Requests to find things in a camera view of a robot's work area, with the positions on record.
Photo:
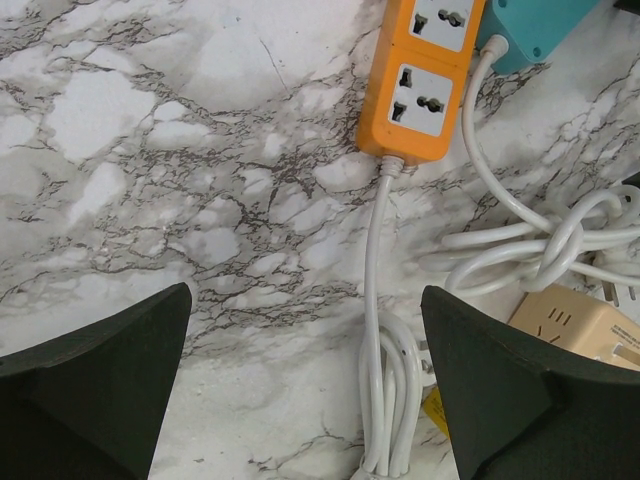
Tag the teal power strip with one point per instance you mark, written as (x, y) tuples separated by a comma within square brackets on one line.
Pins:
[(533, 29)]

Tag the yellow cube socket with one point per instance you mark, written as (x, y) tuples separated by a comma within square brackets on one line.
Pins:
[(434, 409)]

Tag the orange power strip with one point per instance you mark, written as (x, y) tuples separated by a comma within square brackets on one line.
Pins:
[(417, 78)]

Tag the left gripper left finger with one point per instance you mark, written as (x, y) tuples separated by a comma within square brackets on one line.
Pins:
[(90, 404)]

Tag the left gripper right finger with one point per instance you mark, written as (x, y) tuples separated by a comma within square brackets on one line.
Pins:
[(518, 407)]

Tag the beige cube socket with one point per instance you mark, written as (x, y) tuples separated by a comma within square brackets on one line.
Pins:
[(580, 324)]

